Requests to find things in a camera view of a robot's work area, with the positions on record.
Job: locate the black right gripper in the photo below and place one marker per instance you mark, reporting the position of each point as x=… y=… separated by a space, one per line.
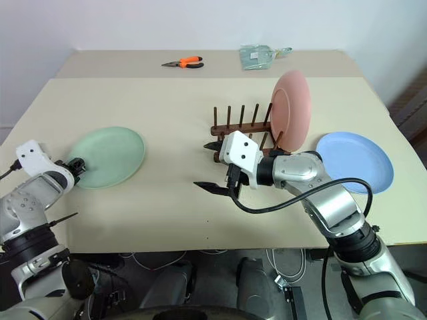
x=234 y=178

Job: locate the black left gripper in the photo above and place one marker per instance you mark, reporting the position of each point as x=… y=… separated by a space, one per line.
x=76 y=165

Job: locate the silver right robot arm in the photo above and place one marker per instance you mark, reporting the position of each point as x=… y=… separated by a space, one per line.
x=300 y=170

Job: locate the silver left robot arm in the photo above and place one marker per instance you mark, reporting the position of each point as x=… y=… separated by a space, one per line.
x=30 y=200

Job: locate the wooden dish rack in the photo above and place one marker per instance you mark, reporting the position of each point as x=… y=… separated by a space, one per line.
x=233 y=127

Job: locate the green plate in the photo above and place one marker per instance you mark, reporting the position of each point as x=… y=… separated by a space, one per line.
x=110 y=156

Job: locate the pink plate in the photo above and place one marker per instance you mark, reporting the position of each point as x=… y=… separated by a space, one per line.
x=290 y=110

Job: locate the clear bag with green item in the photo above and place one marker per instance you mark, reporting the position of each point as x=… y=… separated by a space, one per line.
x=255 y=56

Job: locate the dark grey rounded shape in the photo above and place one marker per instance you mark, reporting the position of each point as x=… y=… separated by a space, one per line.
x=255 y=286
x=171 y=286

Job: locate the blue plate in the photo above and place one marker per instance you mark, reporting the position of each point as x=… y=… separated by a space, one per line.
x=357 y=156

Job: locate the brown slatted wooden furniture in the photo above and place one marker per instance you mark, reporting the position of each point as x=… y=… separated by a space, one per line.
x=410 y=113

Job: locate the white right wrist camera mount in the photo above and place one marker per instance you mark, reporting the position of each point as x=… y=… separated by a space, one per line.
x=238 y=150

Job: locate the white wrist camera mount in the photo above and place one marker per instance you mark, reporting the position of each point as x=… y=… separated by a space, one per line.
x=31 y=155
x=238 y=150

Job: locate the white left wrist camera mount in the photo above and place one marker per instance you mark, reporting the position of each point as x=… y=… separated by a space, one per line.
x=31 y=155

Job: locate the black bracket with metal clamp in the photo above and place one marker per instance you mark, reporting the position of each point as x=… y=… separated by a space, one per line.
x=292 y=296

